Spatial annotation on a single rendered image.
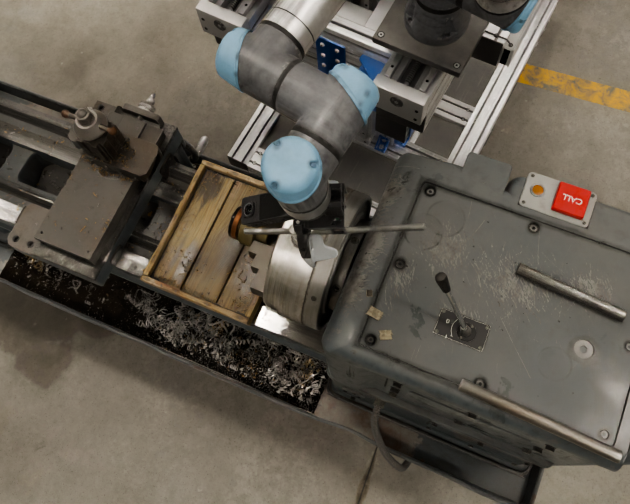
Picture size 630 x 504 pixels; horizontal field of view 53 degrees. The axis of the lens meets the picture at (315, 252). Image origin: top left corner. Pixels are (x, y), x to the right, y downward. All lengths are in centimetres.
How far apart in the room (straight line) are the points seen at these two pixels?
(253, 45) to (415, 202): 52
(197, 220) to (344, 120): 93
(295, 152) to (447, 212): 53
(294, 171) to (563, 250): 65
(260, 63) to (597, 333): 76
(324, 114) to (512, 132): 206
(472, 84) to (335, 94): 187
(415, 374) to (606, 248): 43
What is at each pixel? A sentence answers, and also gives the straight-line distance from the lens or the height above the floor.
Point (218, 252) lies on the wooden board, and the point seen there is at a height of 88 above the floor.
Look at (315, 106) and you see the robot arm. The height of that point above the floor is 170.
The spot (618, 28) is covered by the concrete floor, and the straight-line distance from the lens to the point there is 325.
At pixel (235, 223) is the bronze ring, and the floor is 112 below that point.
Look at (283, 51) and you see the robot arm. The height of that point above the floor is 170.
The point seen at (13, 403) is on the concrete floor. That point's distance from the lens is 274.
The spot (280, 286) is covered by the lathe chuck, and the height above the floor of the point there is 118.
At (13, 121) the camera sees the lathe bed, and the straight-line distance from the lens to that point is 207.
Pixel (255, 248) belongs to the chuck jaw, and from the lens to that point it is 139.
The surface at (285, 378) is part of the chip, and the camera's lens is 187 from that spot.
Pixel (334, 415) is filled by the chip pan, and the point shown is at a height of 54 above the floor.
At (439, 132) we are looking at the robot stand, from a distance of 254.
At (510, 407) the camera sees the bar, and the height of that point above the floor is 128.
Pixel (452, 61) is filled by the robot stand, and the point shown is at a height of 116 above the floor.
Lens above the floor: 240
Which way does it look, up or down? 71 degrees down
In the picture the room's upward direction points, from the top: 11 degrees counter-clockwise
